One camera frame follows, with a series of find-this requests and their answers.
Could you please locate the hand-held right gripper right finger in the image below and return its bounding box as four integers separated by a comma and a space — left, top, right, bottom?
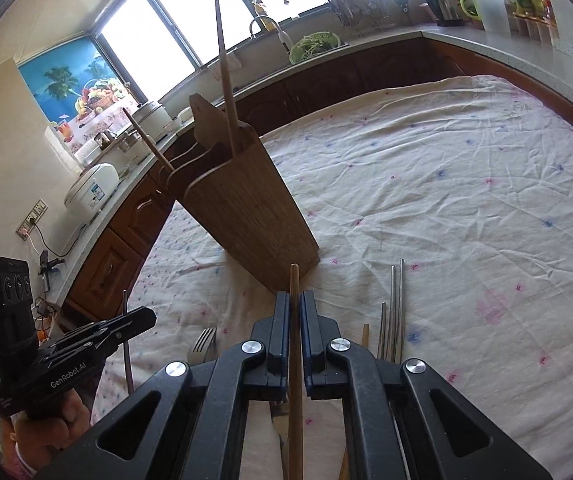
300, 290, 553, 480

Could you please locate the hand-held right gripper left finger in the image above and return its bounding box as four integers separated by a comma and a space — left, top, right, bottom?
34, 291, 292, 480

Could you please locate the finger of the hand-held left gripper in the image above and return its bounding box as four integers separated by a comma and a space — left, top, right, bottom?
59, 307, 158, 356

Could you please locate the metal chopstick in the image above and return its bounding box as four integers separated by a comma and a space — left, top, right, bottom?
123, 289, 136, 397
389, 265, 398, 362
398, 258, 407, 363

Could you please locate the wooden utensil holder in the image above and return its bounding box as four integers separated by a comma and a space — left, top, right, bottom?
168, 92, 321, 295

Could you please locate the person's left hand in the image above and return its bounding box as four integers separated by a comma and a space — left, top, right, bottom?
14, 391, 93, 467

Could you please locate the thin metal utensil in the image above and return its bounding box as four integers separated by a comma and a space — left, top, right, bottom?
378, 302, 388, 361

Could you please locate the white rice cooker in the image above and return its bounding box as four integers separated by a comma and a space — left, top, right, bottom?
63, 162, 120, 224

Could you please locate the white floral tablecloth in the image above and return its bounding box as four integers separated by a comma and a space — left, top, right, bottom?
91, 75, 573, 480

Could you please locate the white electric pot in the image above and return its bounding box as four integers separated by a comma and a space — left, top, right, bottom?
135, 101, 173, 142

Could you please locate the tropical fruit poster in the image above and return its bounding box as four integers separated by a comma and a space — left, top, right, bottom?
18, 39, 140, 130

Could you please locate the green colander with vegetables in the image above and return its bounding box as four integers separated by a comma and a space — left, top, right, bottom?
289, 32, 341, 65

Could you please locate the kitchen window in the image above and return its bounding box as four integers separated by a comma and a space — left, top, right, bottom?
91, 0, 442, 104

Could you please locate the chrome kitchen faucet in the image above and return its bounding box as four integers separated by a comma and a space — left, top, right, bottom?
248, 15, 293, 54

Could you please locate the metal dish rack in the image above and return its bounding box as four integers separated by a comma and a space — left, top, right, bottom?
322, 0, 409, 37

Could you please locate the grey stone countertop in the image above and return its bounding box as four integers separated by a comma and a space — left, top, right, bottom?
61, 22, 573, 301

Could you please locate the dark electric kettle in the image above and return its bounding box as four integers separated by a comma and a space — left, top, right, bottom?
421, 0, 465, 27

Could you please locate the small camera on tripod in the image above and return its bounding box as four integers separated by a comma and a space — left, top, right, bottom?
38, 249, 66, 292

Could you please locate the wall socket strip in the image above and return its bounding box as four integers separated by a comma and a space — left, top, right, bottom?
16, 199, 48, 236

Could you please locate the wooden utensil handle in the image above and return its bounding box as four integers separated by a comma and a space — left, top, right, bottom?
122, 108, 176, 174

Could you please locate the white pitcher green handle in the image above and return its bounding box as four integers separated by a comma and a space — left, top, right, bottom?
460, 0, 510, 34

